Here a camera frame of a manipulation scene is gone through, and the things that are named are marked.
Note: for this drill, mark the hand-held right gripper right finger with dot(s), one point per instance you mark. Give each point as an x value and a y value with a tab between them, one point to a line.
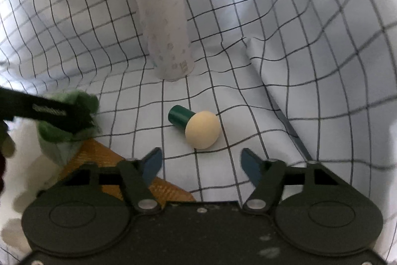
251	167

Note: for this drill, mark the green soft cloth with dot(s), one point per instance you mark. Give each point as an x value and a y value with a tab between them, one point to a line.
55	144

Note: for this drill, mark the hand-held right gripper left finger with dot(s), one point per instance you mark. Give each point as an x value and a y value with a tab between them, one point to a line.
152	165

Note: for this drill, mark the orange woven basket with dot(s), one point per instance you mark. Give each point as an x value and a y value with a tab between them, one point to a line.
93	156

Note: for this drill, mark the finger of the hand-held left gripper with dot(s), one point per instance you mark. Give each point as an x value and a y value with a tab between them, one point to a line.
46	109

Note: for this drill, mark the purple lid printed bottle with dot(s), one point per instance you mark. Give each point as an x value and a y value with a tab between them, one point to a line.
164	35

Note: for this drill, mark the white black grid bedsheet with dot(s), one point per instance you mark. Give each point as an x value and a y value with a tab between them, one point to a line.
279	35

